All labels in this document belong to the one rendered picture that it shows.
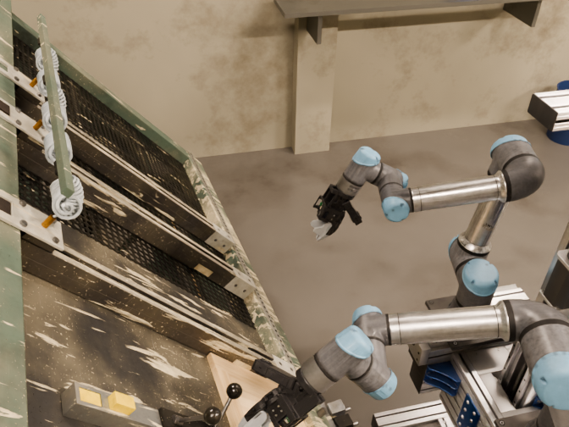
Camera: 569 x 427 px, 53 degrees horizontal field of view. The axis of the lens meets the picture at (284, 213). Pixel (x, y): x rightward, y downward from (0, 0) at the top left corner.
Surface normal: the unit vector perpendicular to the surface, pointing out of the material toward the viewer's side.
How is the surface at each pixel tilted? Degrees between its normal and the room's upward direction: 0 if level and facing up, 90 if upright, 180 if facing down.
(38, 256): 90
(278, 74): 90
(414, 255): 0
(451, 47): 90
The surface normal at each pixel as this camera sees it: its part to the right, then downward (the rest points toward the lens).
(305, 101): 0.23, 0.61
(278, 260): 0.01, -0.78
